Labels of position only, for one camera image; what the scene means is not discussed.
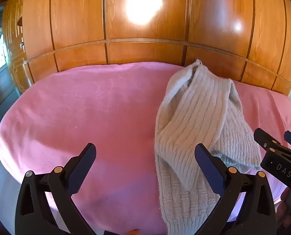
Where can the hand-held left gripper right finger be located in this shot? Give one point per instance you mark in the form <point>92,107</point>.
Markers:
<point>205,161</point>

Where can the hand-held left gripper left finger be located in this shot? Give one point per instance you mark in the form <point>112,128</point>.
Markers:
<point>84,162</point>

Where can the pale ribbed knit garment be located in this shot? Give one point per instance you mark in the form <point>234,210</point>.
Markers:
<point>197,117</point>

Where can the person's right hand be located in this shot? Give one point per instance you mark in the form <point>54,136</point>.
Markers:
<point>284,205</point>

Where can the pink blanket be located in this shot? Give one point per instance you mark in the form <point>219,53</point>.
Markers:
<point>86,117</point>

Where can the carved wooden cabinet door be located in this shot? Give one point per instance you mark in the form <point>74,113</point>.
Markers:
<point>15,61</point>

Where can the glossy wooden wardrobe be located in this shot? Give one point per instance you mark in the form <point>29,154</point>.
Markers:
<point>74,17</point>

